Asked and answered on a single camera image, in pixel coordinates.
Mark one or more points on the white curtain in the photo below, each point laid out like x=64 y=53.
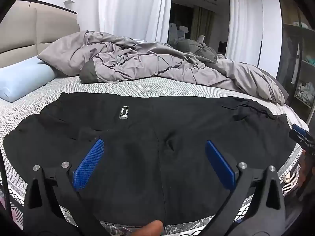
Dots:
x=128 y=5
x=241 y=29

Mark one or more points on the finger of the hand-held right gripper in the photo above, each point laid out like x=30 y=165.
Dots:
x=301 y=132

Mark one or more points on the beige padded headboard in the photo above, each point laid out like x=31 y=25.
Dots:
x=49 y=29

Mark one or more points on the person's left hand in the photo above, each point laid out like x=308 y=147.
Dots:
x=150 y=228

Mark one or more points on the dark grey cloth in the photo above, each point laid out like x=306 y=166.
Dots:
x=196 y=49

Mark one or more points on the light blue pillow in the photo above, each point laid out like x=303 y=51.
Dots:
x=22 y=76

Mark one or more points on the black pants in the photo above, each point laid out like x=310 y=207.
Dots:
x=147 y=127

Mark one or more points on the grey duvet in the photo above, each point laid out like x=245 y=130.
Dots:
x=147 y=61

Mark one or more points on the dark open shelf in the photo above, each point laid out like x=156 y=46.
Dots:
x=305 y=66

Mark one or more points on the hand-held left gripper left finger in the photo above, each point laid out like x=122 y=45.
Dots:
x=88 y=163

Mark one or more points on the white honeycomb mattress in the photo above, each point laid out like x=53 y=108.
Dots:
x=123 y=84

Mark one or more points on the olive curtain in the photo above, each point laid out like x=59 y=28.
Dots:
x=203 y=24

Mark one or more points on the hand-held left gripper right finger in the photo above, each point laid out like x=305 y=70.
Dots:
x=219 y=163

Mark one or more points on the cardboard box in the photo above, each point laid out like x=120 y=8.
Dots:
x=178 y=30

